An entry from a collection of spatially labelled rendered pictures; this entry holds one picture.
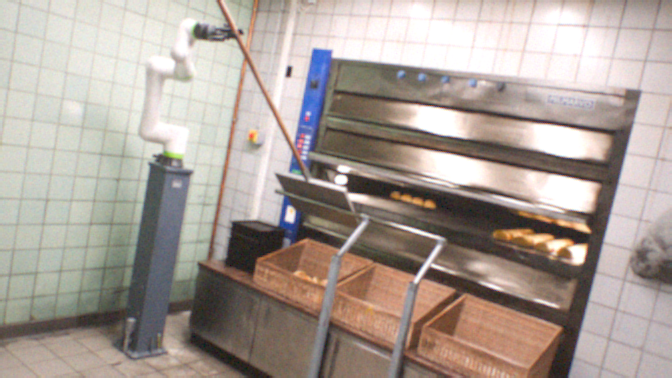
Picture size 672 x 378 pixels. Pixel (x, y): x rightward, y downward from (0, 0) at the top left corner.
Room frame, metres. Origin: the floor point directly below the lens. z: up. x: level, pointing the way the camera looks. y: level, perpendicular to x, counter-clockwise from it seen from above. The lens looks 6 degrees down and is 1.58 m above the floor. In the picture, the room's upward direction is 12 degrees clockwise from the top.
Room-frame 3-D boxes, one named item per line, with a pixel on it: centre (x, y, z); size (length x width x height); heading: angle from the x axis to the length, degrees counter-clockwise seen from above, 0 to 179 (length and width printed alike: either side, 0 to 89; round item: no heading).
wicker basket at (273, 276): (3.49, 0.03, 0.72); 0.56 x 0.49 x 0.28; 54
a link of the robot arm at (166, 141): (3.45, 1.04, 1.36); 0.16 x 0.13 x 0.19; 102
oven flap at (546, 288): (3.38, -0.59, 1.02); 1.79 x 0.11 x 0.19; 54
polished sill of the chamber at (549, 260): (3.40, -0.60, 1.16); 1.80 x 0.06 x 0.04; 54
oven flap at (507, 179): (3.38, -0.59, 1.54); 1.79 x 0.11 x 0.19; 54
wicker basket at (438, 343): (2.80, -0.93, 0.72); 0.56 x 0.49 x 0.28; 54
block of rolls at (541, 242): (3.40, -1.32, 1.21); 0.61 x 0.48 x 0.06; 144
